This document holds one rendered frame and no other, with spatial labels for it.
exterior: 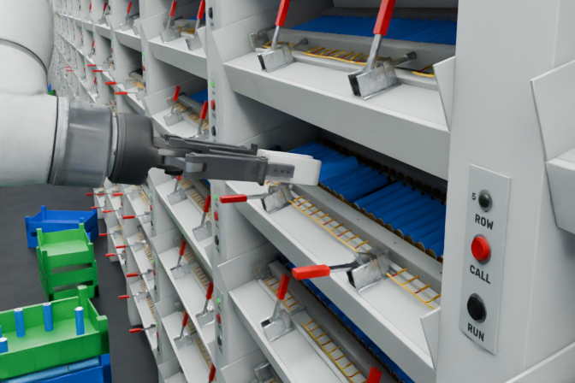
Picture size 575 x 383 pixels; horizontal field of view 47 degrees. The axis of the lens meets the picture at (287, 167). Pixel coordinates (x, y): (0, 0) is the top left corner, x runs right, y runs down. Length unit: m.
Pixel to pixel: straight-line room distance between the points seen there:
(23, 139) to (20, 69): 0.08
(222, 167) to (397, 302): 0.22
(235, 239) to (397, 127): 0.60
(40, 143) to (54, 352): 0.86
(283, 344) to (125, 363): 1.53
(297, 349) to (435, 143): 0.49
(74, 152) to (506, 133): 0.41
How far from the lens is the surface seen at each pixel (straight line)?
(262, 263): 1.11
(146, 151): 0.69
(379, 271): 0.67
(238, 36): 1.04
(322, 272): 0.65
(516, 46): 0.43
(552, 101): 0.41
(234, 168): 0.70
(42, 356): 1.48
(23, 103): 0.68
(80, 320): 1.57
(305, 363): 0.91
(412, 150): 0.55
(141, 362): 2.44
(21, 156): 0.67
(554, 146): 0.41
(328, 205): 0.81
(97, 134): 0.68
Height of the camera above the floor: 1.20
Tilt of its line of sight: 14 degrees down
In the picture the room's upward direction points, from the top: straight up
